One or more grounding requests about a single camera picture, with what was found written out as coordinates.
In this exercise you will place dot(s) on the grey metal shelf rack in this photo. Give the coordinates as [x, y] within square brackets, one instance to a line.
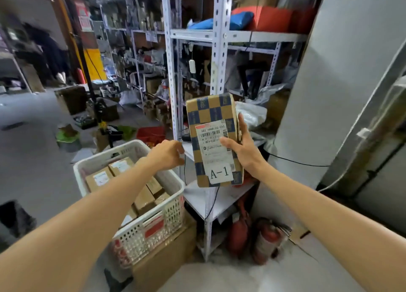
[133, 47]

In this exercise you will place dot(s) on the white metal shelf rack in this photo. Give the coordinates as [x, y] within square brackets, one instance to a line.
[219, 35]

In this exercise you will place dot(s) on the blue checkered cardboard box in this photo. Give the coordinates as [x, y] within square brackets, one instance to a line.
[211, 111]

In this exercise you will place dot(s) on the green plastic item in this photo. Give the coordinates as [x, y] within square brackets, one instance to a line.
[67, 136]

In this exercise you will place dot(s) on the red fire extinguisher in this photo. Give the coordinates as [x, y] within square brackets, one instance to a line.
[238, 231]
[266, 241]

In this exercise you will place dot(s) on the dark brown box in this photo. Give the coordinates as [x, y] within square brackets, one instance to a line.
[71, 100]

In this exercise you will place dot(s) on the white plastic basket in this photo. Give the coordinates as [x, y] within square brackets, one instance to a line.
[149, 228]

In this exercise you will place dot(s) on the red plastic basket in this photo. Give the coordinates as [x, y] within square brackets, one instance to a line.
[151, 134]

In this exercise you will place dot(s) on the person's left hand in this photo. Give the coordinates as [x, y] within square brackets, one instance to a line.
[165, 155]

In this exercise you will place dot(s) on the black tripod stand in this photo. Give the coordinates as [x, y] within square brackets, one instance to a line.
[92, 88]

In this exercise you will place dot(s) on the person's left forearm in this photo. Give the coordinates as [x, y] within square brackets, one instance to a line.
[79, 225]

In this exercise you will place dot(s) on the large brown cardboard box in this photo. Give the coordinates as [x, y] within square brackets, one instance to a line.
[165, 257]

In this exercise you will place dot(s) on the black bin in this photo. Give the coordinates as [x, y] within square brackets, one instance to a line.
[16, 217]

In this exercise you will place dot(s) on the red box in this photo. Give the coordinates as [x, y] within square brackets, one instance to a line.
[272, 19]

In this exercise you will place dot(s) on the white hanging tag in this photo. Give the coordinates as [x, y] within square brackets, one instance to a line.
[192, 66]

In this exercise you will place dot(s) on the blue plastic bag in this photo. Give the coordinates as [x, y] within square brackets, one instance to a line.
[234, 20]

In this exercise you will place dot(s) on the pile of small cardboard boxes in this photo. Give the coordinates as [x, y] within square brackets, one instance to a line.
[144, 199]

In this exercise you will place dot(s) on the person's right thumb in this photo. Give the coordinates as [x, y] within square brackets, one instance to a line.
[229, 142]

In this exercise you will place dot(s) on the person's right forearm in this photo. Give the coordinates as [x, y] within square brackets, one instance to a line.
[323, 218]

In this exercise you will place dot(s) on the person's right hand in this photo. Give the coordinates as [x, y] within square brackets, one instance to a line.
[249, 153]

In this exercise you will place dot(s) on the person's left fingers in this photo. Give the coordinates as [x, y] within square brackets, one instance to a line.
[177, 153]

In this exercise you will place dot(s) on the white plastic bag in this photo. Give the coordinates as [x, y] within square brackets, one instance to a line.
[252, 114]

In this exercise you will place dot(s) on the yellow board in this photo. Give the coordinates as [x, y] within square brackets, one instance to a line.
[95, 65]

